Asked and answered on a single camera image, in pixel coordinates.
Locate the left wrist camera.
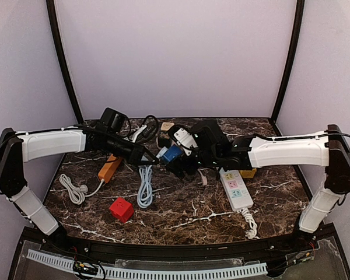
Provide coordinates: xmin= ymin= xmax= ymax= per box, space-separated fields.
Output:
xmin=100 ymin=107 xmax=127 ymax=133

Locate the right black frame post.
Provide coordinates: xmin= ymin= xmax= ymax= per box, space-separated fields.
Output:
xmin=270 ymin=0 xmax=305 ymax=124

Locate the orange strip white cable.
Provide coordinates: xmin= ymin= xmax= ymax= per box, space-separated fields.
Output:
xmin=58 ymin=173 xmax=105 ymax=205

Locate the light blue cable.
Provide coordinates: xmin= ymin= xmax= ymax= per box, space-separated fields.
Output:
xmin=136 ymin=147 xmax=169 ymax=208

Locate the white slotted cable duct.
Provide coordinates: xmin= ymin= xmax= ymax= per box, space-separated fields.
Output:
xmin=26 ymin=249 xmax=267 ymax=279

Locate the black front rail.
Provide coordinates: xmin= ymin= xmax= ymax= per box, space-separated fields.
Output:
xmin=23 ymin=227 xmax=336 ymax=266

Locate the white power strip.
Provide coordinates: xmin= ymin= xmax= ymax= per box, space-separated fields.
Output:
xmin=219 ymin=169 xmax=254 ymax=212

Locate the left black frame post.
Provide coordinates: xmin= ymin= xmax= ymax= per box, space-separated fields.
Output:
xmin=45 ymin=0 xmax=84 ymax=124

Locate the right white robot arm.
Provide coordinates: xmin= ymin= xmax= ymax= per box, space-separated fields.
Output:
xmin=163 ymin=120 xmax=350 ymax=233

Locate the red cube socket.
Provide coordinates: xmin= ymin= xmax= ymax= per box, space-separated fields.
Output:
xmin=109 ymin=197 xmax=134 ymax=223

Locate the orange power strip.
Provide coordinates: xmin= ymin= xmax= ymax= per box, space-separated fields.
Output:
xmin=98 ymin=155 xmax=123 ymax=183

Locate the white strip coiled cable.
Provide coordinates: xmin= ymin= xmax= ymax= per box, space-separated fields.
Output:
xmin=240 ymin=207 xmax=259 ymax=240

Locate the beige cube socket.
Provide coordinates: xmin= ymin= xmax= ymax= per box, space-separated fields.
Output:
xmin=160 ymin=122 xmax=174 ymax=132

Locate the black frame post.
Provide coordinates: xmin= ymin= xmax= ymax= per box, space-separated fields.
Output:
xmin=270 ymin=0 xmax=305 ymax=124
xmin=45 ymin=0 xmax=84 ymax=124

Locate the blue cube socket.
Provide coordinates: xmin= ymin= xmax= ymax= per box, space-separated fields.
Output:
xmin=161 ymin=145 xmax=183 ymax=164

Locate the yellow cube socket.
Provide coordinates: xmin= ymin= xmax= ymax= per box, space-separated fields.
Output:
xmin=239 ymin=168 xmax=257 ymax=179

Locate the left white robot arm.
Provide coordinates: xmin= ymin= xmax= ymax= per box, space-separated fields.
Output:
xmin=0 ymin=125 xmax=159 ymax=236

